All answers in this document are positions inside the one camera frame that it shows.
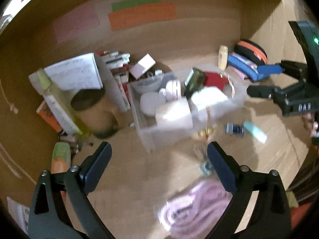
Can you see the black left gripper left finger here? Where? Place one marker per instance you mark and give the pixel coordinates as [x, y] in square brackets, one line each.
[48, 215]

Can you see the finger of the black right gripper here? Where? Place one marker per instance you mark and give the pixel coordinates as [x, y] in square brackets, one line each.
[274, 69]
[261, 91]

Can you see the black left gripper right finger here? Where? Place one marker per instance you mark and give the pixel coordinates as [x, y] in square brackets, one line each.
[270, 217]

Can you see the teal tube with clear cap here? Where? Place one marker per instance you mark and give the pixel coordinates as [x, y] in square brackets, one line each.
[255, 132]

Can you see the blue staple box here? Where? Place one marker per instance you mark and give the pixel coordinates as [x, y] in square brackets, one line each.
[234, 129]

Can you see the person's right hand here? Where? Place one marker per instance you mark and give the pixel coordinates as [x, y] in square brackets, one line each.
[310, 124]

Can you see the pink notebook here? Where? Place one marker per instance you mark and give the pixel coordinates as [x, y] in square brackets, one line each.
[240, 74]

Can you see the blue pencil case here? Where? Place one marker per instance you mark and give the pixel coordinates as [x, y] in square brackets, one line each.
[245, 66]

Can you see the black orange zip pouch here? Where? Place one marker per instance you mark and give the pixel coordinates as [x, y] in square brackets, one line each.
[251, 51]

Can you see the red cloth pouch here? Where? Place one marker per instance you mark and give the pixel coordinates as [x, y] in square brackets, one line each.
[215, 79]

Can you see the cream lotion bottle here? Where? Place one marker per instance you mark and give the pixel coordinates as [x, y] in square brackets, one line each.
[223, 57]

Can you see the green orange tube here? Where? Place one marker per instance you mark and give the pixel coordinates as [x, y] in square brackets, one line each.
[61, 157]

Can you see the dark green glass bottle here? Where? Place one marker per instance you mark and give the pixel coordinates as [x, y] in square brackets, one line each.
[194, 82]

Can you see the white pink jar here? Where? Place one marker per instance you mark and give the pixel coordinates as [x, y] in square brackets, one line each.
[172, 90]

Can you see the clear plastic storage bin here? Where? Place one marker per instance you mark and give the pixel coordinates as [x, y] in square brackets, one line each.
[160, 123]

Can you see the yellow green spray bottle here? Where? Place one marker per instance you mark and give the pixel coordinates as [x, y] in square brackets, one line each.
[60, 108]

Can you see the clear plastic bowl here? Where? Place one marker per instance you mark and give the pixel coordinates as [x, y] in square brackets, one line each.
[151, 84]

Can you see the orange book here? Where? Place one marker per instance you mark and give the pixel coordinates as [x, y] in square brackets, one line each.
[46, 114]

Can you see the small white cardboard box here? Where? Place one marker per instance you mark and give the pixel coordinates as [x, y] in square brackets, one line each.
[142, 66]

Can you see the orange sticky paper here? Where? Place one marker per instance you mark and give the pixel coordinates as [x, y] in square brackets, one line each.
[142, 14]

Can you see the stack of books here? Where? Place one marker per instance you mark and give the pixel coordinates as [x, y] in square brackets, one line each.
[118, 64]

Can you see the white printed paper sheet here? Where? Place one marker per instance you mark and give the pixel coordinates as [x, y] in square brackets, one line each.
[76, 73]

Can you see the green sticky paper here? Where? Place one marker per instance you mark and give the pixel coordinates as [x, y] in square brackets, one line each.
[124, 4]

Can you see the pink sticky paper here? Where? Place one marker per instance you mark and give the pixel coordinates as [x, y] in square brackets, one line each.
[73, 23]

